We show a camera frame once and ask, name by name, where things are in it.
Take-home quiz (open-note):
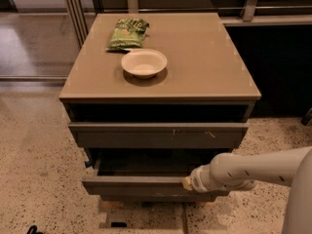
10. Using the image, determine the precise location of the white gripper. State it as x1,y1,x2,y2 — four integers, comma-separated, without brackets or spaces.
181,165,212,193

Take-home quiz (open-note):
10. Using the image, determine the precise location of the grey drawer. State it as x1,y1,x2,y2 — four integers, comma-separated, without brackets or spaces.
69,122,248,149
100,194,217,203
82,160,228,196

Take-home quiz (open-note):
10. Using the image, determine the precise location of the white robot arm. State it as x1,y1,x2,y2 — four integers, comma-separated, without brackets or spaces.
181,146,312,234

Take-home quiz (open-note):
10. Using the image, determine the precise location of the grey bottom drawer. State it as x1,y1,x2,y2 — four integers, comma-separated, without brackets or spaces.
100,194,217,203

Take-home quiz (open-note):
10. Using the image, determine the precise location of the grey drawer cabinet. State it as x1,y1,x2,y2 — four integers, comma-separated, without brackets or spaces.
58,12,262,168

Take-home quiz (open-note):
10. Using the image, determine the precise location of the grey top drawer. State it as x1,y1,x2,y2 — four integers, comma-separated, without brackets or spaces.
69,122,248,149

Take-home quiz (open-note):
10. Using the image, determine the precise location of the beige paper bowl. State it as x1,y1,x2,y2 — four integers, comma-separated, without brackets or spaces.
121,49,168,79

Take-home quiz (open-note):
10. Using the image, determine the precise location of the dark object at right edge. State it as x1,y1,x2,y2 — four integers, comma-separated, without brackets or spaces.
300,107,312,126

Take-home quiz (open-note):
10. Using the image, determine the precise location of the green chip bag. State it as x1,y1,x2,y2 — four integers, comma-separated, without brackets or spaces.
107,18,149,51

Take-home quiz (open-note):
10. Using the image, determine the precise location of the black object on floor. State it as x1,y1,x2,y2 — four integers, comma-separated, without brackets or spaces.
26,225,43,234

